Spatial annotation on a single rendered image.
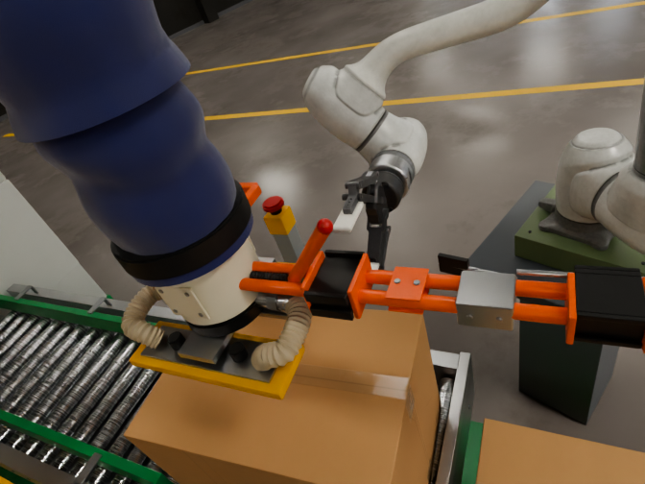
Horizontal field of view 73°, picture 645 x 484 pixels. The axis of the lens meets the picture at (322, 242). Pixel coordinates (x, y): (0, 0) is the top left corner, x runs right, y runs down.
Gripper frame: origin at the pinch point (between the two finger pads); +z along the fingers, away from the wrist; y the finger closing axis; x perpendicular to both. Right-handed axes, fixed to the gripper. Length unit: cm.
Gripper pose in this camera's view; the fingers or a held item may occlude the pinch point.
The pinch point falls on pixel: (353, 258)
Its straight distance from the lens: 70.5
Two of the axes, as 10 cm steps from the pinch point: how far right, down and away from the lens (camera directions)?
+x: -9.0, -0.4, 4.4
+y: 2.7, 7.5, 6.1
